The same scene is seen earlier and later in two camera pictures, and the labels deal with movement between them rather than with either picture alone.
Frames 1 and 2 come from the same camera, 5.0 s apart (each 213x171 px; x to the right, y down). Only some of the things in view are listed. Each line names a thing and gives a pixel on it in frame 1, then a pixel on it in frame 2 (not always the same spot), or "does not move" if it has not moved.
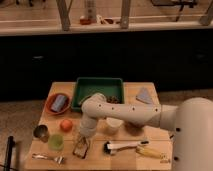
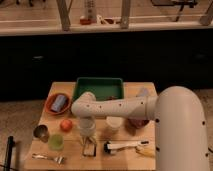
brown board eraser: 82,148 to 89,148
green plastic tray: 88,86 does not move
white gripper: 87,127 does not move
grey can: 58,102 does not move
